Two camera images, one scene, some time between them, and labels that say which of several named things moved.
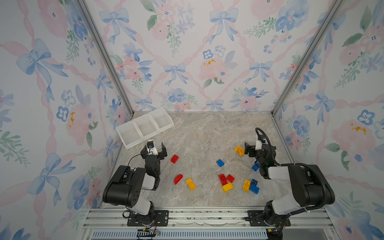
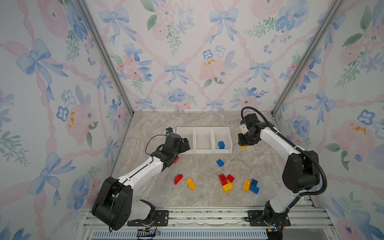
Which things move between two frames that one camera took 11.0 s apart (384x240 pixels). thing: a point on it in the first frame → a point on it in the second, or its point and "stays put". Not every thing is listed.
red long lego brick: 223,179 stays put
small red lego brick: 230,178 stays put
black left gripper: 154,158 → 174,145
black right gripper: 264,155 → 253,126
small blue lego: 220,162 stays put
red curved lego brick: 178,178 stays put
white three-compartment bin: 136,131 → 204,140
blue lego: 255,167 → 221,145
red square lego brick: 174,159 stays put
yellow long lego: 246,185 stays put
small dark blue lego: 254,182 stays put
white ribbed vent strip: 184,234 stays put
